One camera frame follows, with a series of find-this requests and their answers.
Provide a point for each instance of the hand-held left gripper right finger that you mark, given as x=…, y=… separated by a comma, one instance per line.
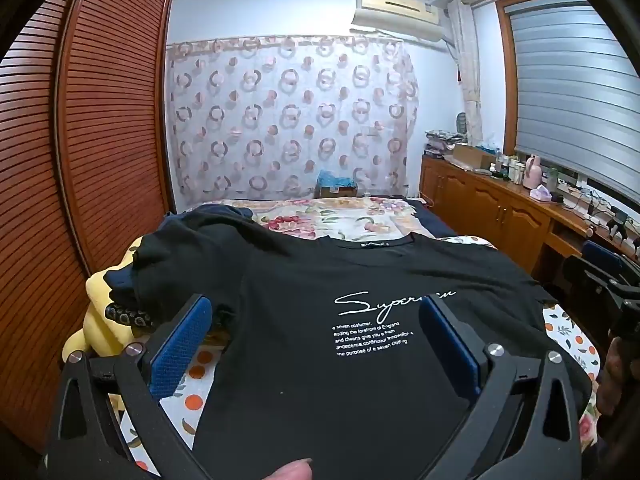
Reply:
x=450, y=347

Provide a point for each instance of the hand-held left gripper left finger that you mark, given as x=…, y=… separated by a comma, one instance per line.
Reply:
x=180, y=347

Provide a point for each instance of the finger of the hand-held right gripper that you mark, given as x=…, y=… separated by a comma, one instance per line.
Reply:
x=590, y=272
x=600, y=251

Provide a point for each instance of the black printed t-shirt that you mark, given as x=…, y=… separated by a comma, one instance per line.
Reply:
x=320, y=370

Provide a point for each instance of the person's right hand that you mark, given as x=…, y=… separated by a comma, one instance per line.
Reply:
x=612, y=365

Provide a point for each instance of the person's left hand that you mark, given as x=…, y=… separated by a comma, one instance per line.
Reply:
x=294, y=471

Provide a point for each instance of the navy patterned folded cloth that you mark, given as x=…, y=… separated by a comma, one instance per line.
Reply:
x=131, y=317

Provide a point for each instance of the orange fruit print sheet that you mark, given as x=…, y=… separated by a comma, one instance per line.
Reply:
x=565, y=332

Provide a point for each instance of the small black round device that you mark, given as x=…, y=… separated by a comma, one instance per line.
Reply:
x=556, y=198

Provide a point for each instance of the pink tissue box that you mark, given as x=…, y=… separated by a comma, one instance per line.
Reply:
x=541, y=195

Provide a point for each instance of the yellow plush pillow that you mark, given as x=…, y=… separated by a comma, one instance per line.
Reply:
x=100, y=332

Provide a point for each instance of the grey green drink bottle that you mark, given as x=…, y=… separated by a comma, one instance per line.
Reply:
x=551, y=179

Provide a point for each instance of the pink thermos jug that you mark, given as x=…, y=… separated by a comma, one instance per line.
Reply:
x=532, y=172

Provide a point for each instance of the cluster of cosmetic bottles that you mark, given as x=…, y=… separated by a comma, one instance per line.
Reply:
x=510, y=169

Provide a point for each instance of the wooden sideboard cabinet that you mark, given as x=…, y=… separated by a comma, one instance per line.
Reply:
x=480, y=205

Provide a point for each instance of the navy bed sheet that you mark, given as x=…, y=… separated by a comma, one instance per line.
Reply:
x=430, y=220

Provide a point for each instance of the grey window roller blind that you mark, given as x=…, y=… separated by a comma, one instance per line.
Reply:
x=575, y=100

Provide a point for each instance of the open cardboard box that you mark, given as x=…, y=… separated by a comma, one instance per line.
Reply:
x=472, y=159

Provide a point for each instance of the floral blanket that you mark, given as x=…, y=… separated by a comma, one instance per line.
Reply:
x=320, y=220

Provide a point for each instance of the small grey fan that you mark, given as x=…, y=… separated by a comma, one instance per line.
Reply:
x=462, y=124

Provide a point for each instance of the stack of folded fabrics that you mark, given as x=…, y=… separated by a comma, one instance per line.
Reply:
x=442, y=142

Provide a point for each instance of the cardboard box with label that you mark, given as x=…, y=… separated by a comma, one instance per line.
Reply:
x=335, y=192

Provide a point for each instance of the blue plastic bag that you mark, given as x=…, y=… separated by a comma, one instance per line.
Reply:
x=336, y=178

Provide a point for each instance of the beige tied side curtain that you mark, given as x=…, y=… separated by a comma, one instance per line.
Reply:
x=467, y=70

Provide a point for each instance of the brown louvered wooden wardrobe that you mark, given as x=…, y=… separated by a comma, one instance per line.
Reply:
x=100, y=110

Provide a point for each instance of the sheer curtain with circle print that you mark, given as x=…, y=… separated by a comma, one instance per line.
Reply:
x=290, y=120

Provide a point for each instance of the beige wall air conditioner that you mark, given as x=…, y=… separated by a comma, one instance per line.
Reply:
x=395, y=10

